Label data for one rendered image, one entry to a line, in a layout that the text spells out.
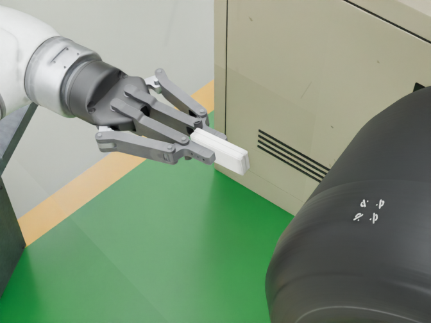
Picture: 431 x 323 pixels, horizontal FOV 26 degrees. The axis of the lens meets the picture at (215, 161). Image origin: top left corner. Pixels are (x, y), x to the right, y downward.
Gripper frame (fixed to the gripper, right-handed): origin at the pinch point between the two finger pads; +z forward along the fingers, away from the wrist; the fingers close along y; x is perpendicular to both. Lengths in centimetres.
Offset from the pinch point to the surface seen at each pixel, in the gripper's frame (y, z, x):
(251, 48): 61, -43, 59
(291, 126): 61, -35, 80
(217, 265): 39, -45, 117
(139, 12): 94, -112, 107
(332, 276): -10.7, 21.3, -6.6
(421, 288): -10.4, 29.9, -11.8
